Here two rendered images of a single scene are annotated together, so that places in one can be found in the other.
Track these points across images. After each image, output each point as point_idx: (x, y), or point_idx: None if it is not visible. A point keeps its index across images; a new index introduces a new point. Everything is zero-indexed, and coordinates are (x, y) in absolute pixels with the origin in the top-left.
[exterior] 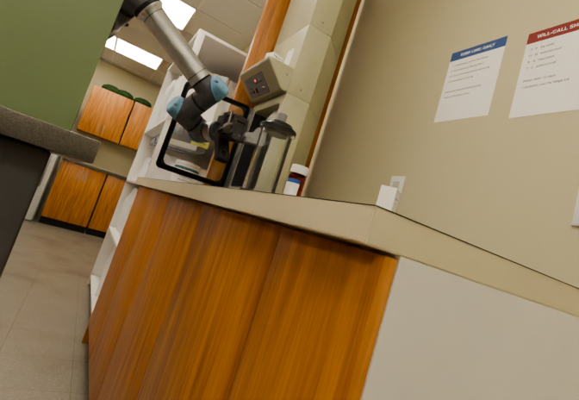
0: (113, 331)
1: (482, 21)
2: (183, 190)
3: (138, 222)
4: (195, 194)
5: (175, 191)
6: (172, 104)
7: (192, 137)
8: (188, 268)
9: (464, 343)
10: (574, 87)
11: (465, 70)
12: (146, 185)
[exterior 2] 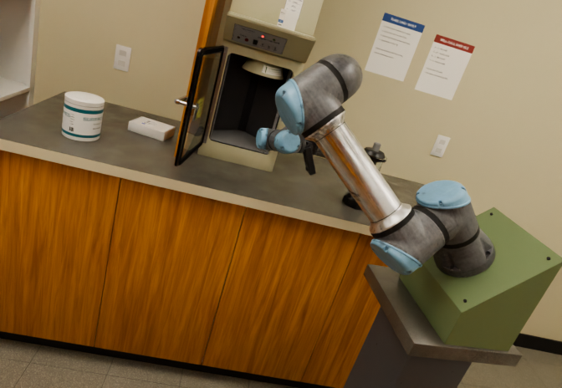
0: (181, 314)
1: None
2: (334, 222)
3: (107, 215)
4: (367, 232)
5: (306, 219)
6: (296, 147)
7: (267, 149)
8: (362, 268)
9: None
10: (447, 85)
11: (393, 36)
12: (123, 177)
